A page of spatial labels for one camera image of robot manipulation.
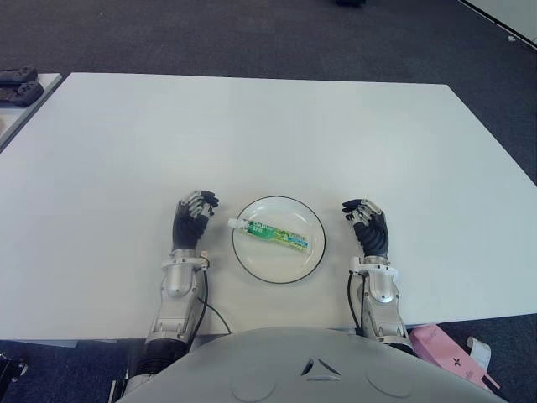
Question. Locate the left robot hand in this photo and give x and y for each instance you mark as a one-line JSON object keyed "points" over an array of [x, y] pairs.
{"points": [[189, 226]]}

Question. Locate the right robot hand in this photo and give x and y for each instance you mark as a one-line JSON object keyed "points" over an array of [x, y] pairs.
{"points": [[373, 235]]}

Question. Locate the green white toothpaste tube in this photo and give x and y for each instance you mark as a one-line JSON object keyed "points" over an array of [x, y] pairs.
{"points": [[272, 235]]}

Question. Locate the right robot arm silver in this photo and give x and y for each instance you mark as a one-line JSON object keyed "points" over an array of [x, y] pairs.
{"points": [[382, 302]]}

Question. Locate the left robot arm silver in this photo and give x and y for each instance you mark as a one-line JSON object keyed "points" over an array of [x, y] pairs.
{"points": [[176, 302]]}

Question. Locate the white plate black rim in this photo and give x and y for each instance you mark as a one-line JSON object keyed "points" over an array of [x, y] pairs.
{"points": [[272, 264]]}

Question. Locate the pink cardboard box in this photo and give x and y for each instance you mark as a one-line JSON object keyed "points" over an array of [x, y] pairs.
{"points": [[440, 344]]}

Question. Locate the grey robot torso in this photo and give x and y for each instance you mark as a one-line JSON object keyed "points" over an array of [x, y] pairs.
{"points": [[302, 369]]}

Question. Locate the white paper strip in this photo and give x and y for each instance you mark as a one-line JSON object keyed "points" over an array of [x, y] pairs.
{"points": [[479, 352]]}

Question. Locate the white side table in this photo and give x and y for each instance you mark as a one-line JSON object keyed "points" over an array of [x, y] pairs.
{"points": [[29, 113]]}

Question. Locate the black game controller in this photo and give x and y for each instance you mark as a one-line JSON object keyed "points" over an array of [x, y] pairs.
{"points": [[17, 74], [21, 92]]}

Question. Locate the black device with screws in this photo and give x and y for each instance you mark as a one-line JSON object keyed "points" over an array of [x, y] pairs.
{"points": [[10, 367]]}

